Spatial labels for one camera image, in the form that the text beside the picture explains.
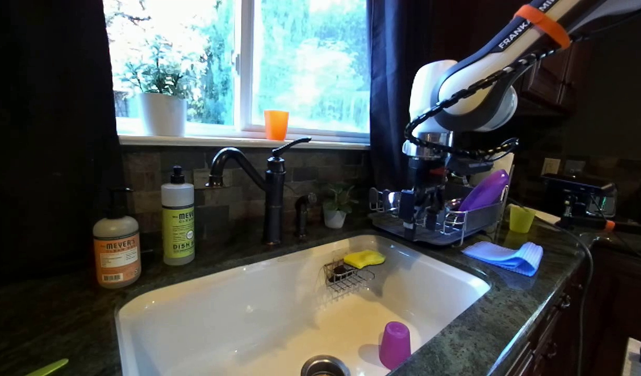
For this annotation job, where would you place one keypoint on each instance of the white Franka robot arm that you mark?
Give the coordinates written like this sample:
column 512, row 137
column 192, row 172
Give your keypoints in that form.
column 473, row 76

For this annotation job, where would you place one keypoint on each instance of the yellow sponge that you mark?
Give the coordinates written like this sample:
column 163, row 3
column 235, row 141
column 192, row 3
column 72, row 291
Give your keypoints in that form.
column 364, row 260

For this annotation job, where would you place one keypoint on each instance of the green plastic cup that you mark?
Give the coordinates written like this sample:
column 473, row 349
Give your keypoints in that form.
column 520, row 218

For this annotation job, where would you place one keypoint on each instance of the purple plastic cup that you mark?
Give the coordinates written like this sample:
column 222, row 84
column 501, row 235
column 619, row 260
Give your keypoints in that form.
column 395, row 346

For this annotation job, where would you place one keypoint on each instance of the orange plastic cup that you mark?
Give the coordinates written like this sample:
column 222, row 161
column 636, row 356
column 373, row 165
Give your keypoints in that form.
column 277, row 126

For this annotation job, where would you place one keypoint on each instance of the small plant in white pot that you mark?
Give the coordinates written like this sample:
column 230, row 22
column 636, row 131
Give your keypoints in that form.
column 334, row 210

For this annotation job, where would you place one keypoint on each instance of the white kitchen sink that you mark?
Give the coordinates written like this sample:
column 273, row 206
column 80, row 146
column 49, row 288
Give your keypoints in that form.
column 264, row 314

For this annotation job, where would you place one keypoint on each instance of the black countertop appliance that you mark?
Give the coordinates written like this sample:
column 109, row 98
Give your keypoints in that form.
column 581, row 196

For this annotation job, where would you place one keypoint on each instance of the brown soap bottle orange label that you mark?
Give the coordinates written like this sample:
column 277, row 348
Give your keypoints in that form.
column 115, row 251

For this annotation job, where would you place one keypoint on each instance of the dark bronze faucet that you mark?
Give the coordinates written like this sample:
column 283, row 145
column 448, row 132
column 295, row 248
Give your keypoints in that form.
column 275, row 188

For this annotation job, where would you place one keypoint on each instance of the blue folded cloth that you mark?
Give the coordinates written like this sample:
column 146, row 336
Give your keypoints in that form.
column 509, row 255

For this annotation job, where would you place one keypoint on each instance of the large plant in white pot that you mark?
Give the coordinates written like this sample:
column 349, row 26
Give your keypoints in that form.
column 162, row 106

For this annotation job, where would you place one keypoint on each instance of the white soap bottle green label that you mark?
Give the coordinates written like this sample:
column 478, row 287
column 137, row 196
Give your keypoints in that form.
column 178, row 220

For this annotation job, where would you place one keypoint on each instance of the metal sink drain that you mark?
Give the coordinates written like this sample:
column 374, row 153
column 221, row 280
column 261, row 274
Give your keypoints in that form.
column 325, row 367

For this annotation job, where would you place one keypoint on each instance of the purple plastic bowl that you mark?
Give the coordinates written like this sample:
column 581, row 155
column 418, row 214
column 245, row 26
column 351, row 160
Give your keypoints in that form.
column 484, row 193

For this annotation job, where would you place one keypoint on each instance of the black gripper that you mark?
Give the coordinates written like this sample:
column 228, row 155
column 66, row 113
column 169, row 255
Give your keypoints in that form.
column 441, row 182

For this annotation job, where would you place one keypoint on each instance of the white framed window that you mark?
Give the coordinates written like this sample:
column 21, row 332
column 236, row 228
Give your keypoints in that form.
column 305, row 69

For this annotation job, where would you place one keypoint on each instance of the dark curtain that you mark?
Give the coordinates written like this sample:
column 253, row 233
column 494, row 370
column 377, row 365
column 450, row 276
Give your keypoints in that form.
column 395, row 91
column 49, row 132

